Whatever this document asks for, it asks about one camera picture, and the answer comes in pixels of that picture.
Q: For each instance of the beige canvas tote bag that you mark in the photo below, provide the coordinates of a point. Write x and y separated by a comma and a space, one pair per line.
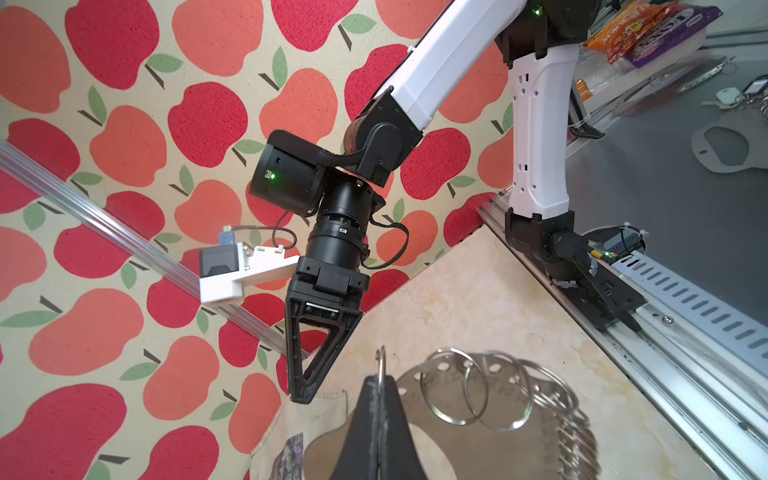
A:
280, 453

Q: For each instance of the perforated cable tray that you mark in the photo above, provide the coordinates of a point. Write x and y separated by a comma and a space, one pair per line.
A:
739, 333

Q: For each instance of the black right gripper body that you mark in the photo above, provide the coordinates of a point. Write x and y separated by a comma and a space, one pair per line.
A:
327, 285

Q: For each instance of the metal key organizer plate with rings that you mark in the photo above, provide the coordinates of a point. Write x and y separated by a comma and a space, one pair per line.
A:
486, 415

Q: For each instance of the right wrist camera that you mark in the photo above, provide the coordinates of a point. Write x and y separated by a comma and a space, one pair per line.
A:
228, 268

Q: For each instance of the spare key plate with keys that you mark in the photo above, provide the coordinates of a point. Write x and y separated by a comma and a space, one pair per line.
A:
737, 140

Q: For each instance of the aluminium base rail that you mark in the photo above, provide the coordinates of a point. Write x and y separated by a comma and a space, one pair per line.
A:
715, 400

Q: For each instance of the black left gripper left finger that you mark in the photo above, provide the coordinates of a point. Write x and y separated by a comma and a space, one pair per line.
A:
363, 438

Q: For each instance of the snack packets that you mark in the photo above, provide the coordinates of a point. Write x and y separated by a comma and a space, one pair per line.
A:
642, 32

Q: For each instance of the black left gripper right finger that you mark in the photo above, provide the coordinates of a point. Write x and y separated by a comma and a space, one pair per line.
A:
398, 458

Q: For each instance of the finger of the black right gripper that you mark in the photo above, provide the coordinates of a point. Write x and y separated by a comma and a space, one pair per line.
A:
337, 321

